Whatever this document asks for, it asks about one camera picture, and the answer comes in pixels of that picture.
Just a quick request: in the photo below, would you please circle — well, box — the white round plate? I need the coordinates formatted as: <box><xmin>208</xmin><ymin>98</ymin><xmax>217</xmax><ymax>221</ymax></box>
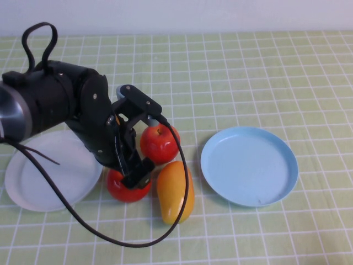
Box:
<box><xmin>4</xmin><ymin>129</ymin><xmax>103</xmax><ymax>213</ymax></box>

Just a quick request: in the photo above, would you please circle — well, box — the orange-tinted mango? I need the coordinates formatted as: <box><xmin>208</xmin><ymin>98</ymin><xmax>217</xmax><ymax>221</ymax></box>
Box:
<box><xmin>156</xmin><ymin>161</ymin><xmax>195</xmax><ymax>226</ymax></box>

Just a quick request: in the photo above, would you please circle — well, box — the red apple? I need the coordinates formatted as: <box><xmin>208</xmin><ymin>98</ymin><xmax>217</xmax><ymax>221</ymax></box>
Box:
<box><xmin>140</xmin><ymin>123</ymin><xmax>181</xmax><ymax>166</ymax></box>
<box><xmin>106</xmin><ymin>167</ymin><xmax>152</xmax><ymax>204</ymax></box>

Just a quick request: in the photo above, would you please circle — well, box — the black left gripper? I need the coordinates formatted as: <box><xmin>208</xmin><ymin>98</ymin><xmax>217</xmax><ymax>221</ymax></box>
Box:
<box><xmin>108</xmin><ymin>114</ymin><xmax>155</xmax><ymax>190</ymax></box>

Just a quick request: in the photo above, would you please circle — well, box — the thick black looped cable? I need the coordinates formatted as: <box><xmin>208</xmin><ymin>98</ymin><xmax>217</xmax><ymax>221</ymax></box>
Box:
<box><xmin>21</xmin><ymin>23</ymin><xmax>58</xmax><ymax>73</ymax></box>

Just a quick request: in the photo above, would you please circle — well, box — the green checkered tablecloth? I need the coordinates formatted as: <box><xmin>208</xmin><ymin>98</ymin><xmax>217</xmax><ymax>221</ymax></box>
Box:
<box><xmin>0</xmin><ymin>30</ymin><xmax>353</xmax><ymax>265</ymax></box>

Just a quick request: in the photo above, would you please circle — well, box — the light blue round plate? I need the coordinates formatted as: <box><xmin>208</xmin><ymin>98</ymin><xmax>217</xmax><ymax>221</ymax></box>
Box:
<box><xmin>200</xmin><ymin>126</ymin><xmax>299</xmax><ymax>208</ymax></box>

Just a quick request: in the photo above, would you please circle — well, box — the thin black cable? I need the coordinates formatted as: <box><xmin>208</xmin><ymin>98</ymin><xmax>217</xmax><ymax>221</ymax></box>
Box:
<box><xmin>18</xmin><ymin>144</ymin><xmax>61</xmax><ymax>166</ymax></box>

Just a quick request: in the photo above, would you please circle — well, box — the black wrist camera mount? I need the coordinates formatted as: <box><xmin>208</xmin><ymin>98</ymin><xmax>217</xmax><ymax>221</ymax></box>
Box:
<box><xmin>115</xmin><ymin>84</ymin><xmax>163</xmax><ymax>128</ymax></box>

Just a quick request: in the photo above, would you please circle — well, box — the long black camera cable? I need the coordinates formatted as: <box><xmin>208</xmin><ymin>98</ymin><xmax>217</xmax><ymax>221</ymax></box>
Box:
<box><xmin>0</xmin><ymin>117</ymin><xmax>194</xmax><ymax>248</ymax></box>

